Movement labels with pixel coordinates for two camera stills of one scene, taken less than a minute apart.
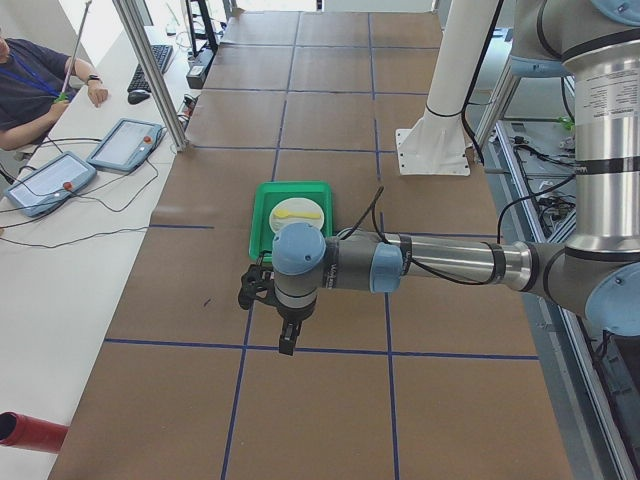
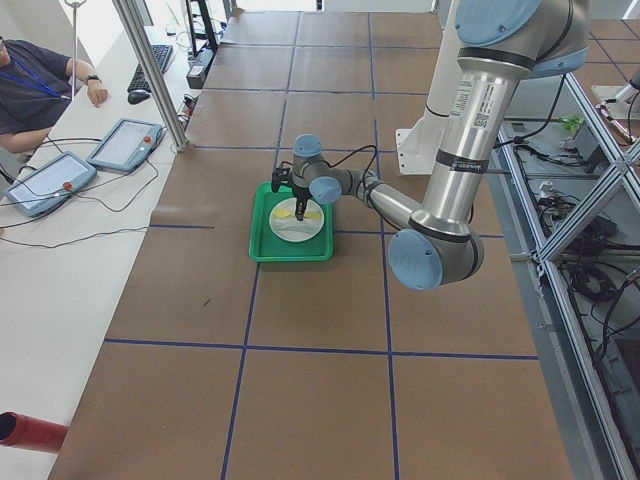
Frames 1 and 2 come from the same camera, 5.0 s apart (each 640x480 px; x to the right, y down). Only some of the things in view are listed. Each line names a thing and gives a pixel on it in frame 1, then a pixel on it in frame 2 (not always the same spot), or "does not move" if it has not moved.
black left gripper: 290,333 to 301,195
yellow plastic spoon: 283,213 does not move
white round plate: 296,205 does not move
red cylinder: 19,430 does not move
